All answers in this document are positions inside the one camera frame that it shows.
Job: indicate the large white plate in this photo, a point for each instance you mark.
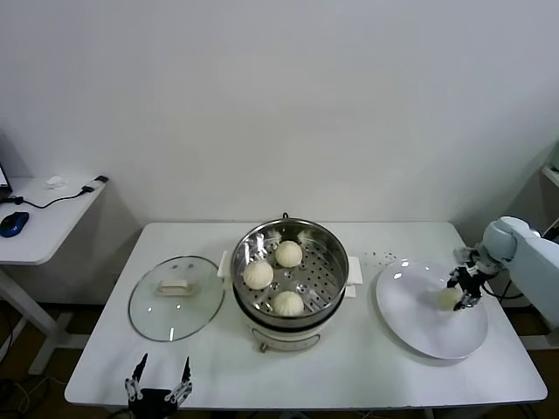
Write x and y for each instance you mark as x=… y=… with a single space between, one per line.
x=402 y=314

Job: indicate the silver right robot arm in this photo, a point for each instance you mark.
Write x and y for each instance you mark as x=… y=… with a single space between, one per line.
x=533 y=270

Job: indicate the white electric steamer pot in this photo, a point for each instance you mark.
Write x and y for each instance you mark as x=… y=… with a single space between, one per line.
x=284 y=338

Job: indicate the perforated steel steamer basket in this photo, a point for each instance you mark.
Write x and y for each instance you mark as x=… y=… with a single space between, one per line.
x=323 y=270

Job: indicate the white side desk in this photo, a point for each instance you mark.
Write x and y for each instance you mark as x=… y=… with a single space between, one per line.
x=43 y=227

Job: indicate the blue computer mouse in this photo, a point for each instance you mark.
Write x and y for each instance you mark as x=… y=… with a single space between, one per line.
x=13 y=223

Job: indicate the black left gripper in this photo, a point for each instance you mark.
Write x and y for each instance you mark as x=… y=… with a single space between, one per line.
x=153 y=401

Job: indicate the white background shelf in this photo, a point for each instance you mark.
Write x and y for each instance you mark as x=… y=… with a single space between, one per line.
x=551 y=174

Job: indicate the crumpled white tissue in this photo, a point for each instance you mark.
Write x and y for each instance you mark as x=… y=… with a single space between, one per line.
x=53 y=181

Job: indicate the white steamed baozi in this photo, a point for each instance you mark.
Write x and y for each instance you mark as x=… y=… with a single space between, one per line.
x=288 y=254
x=449 y=299
x=258 y=275
x=288 y=304

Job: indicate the dark laptop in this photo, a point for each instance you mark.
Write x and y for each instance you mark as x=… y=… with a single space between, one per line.
x=3 y=174

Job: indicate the round glass pot lid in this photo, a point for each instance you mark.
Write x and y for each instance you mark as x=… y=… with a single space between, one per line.
x=174 y=286

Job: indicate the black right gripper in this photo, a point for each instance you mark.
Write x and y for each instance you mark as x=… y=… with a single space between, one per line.
x=474 y=277

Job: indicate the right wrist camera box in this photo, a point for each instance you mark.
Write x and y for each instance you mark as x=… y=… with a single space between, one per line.
x=466 y=254

